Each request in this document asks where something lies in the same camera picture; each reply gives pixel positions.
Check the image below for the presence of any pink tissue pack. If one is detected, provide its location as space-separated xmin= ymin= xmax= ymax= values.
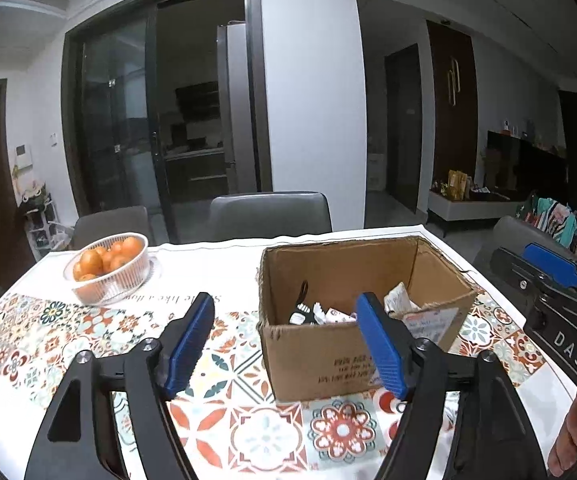
xmin=384 ymin=282 xmax=421 ymax=318

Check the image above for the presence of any black white patterned pouch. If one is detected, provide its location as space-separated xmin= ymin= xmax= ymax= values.
xmin=288 ymin=281 xmax=316 ymax=326

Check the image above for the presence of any right hand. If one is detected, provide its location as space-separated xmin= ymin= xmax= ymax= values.
xmin=547 ymin=393 xmax=577 ymax=478

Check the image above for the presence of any colourful clothes pile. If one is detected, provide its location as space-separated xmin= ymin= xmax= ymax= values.
xmin=515 ymin=195 xmax=577 ymax=249

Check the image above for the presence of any grey chair right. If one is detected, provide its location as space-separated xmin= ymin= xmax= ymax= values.
xmin=473 ymin=216 xmax=573 ymax=278

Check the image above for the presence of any patterned table runner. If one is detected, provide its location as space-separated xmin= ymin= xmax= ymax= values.
xmin=0 ymin=288 xmax=548 ymax=476

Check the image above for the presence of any cardboard box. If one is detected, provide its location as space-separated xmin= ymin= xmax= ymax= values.
xmin=258 ymin=235 xmax=477 ymax=402

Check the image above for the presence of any white fruit basket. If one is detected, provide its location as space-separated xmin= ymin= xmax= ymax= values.
xmin=63 ymin=232 xmax=151 ymax=306

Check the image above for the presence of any dark tv cabinet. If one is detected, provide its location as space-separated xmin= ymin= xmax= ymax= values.
xmin=484 ymin=131 xmax=567 ymax=202

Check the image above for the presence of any low white cabinet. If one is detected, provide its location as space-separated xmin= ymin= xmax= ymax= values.
xmin=427 ymin=191 xmax=522 ymax=237

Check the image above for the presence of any grey chair far left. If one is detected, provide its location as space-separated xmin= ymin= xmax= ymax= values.
xmin=70 ymin=206 xmax=154 ymax=249

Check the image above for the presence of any grey chair behind box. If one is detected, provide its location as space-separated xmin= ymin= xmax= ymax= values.
xmin=208 ymin=191 xmax=332 ymax=242

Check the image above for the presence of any white shoe rack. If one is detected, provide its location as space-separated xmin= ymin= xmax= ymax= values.
xmin=18 ymin=188 xmax=67 ymax=261

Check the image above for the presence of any black sliding glass door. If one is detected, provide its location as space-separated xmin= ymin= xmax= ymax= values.
xmin=62 ymin=0 xmax=273 ymax=244

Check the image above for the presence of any wall intercom panel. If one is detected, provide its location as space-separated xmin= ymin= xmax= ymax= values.
xmin=15 ymin=143 xmax=34 ymax=170

